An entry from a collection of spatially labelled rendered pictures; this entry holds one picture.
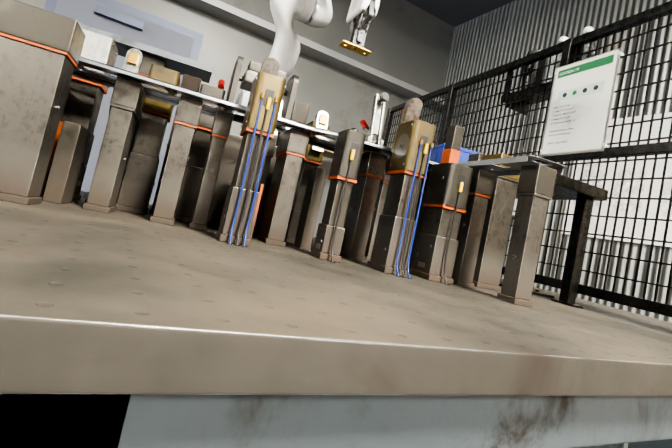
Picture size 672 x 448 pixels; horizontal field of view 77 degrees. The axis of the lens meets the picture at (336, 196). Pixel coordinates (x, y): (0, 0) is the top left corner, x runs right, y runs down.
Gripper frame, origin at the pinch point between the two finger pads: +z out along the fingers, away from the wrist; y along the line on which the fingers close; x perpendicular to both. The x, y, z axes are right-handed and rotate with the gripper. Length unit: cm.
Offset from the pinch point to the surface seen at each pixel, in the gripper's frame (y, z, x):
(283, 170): 2.0, 38.6, -11.9
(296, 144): 2.4, 31.6, -10.3
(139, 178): -17, 48, -43
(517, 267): 37, 49, 31
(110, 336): 76, 57, -39
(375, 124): -17.5, 15.1, 19.0
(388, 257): 22, 53, 10
